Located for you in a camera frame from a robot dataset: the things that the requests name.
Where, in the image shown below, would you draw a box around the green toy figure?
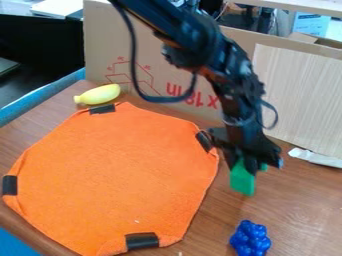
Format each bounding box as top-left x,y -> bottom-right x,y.
228,157 -> 270,197

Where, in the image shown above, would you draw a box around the orange cloth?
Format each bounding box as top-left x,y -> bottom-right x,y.
1,101 -> 222,256

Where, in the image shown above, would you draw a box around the corrugated cardboard sheet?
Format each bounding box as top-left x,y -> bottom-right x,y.
251,43 -> 342,160

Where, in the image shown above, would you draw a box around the white crumpled paper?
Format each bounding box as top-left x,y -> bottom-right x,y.
287,147 -> 342,169

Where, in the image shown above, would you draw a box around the blue toy grapes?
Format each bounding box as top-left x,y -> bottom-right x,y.
228,219 -> 273,256

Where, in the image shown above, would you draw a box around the cardboard box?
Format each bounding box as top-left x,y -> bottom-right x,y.
81,0 -> 342,125

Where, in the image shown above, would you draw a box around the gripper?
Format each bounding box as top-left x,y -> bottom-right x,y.
207,122 -> 285,177

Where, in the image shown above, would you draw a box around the yellow toy squash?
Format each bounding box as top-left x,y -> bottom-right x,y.
72,83 -> 123,107

